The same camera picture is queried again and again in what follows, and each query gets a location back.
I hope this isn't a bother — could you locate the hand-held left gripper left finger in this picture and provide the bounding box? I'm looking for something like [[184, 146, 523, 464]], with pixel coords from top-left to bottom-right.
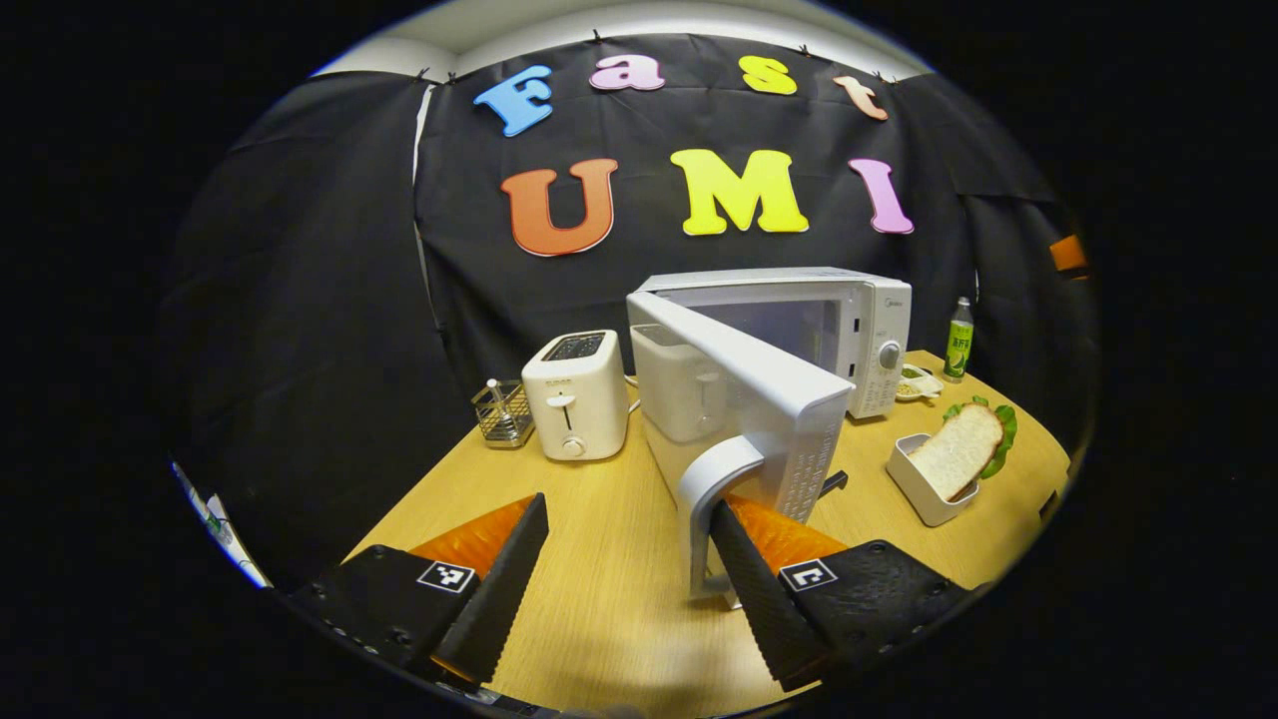
[[285, 492, 550, 690]]

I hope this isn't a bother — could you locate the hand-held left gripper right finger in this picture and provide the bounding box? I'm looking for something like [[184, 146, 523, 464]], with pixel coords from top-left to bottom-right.
[[709, 494, 974, 693]]

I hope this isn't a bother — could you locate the white microwave oven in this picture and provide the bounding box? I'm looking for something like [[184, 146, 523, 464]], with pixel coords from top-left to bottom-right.
[[626, 267, 913, 605]]

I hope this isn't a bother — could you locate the sandwich with lettuce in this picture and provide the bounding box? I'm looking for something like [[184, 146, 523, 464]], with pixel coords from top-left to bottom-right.
[[907, 395, 1018, 503]]

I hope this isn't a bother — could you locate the green drink bottle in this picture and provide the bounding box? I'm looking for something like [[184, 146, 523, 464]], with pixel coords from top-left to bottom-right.
[[944, 297, 975, 384]]

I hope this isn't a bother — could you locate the white rectangular tray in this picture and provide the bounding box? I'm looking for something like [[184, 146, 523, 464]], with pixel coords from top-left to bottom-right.
[[886, 432, 981, 528]]

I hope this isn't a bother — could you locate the white divided plate with grains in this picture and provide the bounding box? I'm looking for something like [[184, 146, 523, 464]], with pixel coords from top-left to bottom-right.
[[896, 363, 945, 403]]

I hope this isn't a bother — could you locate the white toaster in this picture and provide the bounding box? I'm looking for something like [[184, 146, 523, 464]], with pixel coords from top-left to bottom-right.
[[521, 330, 630, 462]]

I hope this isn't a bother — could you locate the metal wire basket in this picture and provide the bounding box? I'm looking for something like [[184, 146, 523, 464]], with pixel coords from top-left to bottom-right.
[[471, 378, 534, 449]]

